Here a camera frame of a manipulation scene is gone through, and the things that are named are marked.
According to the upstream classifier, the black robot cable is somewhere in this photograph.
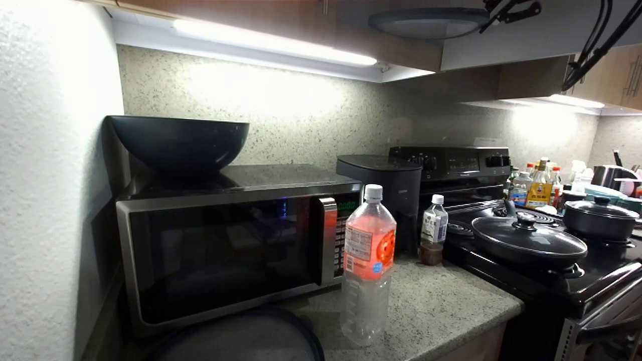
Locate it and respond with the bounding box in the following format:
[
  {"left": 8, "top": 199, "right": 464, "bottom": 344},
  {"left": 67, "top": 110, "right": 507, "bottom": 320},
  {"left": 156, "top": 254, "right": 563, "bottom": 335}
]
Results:
[{"left": 559, "top": 0, "right": 642, "bottom": 93}]

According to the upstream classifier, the wooden wall cabinet with handle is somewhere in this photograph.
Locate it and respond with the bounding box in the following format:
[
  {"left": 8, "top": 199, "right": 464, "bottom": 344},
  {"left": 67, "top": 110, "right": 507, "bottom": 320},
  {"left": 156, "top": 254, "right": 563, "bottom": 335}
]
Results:
[{"left": 567, "top": 42, "right": 642, "bottom": 115}]

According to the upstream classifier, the round dark grey plate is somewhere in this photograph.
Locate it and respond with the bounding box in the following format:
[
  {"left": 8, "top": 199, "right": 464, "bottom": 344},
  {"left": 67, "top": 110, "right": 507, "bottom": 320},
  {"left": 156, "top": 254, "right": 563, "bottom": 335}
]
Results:
[{"left": 142, "top": 307, "right": 326, "bottom": 361}]

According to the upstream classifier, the dark blue bowl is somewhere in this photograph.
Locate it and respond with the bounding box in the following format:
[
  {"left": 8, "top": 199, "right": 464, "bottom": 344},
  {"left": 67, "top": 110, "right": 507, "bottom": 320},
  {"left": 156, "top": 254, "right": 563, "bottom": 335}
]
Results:
[{"left": 106, "top": 115, "right": 251, "bottom": 178}]

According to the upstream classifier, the yellow oil bottle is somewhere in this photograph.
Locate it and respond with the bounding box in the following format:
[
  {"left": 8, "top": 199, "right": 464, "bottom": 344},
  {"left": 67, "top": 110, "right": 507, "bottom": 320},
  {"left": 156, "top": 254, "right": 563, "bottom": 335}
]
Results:
[{"left": 526, "top": 156, "right": 555, "bottom": 211}]

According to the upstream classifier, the glass pan lid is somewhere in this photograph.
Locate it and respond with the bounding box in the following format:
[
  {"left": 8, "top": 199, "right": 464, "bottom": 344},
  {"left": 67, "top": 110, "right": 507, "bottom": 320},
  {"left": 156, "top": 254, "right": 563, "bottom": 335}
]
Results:
[{"left": 470, "top": 211, "right": 589, "bottom": 261}]

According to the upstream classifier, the small red capped bottle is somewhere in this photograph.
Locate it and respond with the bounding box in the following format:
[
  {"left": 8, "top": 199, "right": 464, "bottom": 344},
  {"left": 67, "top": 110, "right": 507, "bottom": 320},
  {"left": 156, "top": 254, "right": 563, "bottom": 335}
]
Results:
[{"left": 547, "top": 167, "right": 566, "bottom": 209}]

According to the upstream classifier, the small bottle brown liquid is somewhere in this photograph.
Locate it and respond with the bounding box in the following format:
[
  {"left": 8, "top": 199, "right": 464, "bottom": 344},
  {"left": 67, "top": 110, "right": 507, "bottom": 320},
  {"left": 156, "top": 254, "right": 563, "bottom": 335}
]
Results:
[{"left": 418, "top": 193, "right": 452, "bottom": 267}]

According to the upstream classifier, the black cooking pot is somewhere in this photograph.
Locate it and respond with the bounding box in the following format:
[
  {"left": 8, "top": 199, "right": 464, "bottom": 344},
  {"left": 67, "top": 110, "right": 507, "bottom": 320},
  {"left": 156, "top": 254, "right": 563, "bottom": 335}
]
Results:
[{"left": 562, "top": 211, "right": 638, "bottom": 246}]

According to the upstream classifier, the black air fryer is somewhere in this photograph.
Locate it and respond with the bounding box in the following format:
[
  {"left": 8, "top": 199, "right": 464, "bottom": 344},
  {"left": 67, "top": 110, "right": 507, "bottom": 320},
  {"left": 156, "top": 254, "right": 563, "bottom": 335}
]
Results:
[{"left": 334, "top": 155, "right": 425, "bottom": 260}]

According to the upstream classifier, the black frying pan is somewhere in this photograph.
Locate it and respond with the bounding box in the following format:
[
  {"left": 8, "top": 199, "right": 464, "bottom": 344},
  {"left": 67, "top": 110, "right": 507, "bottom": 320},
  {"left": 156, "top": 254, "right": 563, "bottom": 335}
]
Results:
[{"left": 479, "top": 248, "right": 585, "bottom": 273}]

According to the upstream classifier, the black electric stove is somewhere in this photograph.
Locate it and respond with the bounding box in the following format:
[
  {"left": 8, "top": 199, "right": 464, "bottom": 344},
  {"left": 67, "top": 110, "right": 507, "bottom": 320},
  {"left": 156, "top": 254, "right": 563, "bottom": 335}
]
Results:
[{"left": 387, "top": 145, "right": 642, "bottom": 361}]

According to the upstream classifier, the under-cabinet light strip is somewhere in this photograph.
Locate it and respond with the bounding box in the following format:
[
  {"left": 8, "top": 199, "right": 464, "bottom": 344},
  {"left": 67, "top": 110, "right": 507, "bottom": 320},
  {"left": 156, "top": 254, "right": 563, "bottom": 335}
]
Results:
[{"left": 169, "top": 18, "right": 380, "bottom": 68}]

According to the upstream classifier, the clear bottle blue label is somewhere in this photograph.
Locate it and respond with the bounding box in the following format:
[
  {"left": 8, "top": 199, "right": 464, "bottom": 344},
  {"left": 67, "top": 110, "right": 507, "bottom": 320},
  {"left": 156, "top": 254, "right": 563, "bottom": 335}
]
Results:
[{"left": 509, "top": 167, "right": 534, "bottom": 209}]

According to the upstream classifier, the silver black microwave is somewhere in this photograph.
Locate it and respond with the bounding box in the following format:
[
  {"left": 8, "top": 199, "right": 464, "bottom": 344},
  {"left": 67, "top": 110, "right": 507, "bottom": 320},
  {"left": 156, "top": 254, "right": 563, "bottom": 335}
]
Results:
[{"left": 113, "top": 162, "right": 362, "bottom": 337}]

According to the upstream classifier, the wooden base cabinet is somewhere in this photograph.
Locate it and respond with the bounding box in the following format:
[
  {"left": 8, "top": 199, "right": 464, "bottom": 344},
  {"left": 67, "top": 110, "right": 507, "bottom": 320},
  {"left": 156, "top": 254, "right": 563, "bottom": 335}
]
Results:
[{"left": 413, "top": 320, "right": 526, "bottom": 361}]

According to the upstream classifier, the large bottle orange label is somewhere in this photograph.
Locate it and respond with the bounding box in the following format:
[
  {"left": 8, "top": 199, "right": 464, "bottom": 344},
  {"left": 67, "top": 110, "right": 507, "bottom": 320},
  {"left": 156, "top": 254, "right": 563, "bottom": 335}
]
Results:
[{"left": 339, "top": 183, "right": 399, "bottom": 350}]

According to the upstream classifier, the black pot lid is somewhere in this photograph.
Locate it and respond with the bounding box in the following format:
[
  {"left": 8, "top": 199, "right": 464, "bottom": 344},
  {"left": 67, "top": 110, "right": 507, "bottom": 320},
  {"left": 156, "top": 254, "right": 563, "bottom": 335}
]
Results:
[{"left": 563, "top": 194, "right": 639, "bottom": 226}]

